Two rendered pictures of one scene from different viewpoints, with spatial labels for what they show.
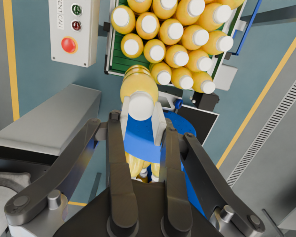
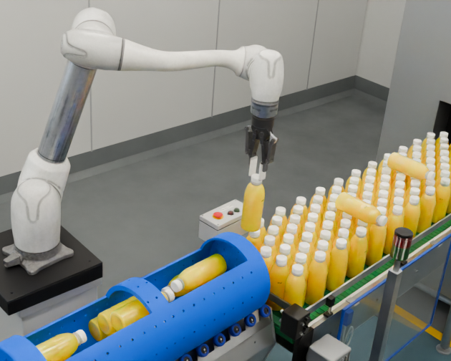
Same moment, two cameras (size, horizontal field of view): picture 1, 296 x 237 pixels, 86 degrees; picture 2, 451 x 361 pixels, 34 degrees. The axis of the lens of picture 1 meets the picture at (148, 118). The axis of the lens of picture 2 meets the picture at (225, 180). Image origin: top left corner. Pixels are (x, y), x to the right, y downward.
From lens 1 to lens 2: 252 cm
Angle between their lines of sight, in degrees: 87
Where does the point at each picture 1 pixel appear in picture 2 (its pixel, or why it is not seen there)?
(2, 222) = (54, 221)
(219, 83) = (323, 349)
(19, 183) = (60, 248)
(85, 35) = (231, 218)
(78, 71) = not seen: outside the picture
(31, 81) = not seen: outside the picture
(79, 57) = (217, 221)
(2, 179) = not seen: hidden behind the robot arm
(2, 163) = (68, 238)
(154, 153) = (233, 236)
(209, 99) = (299, 309)
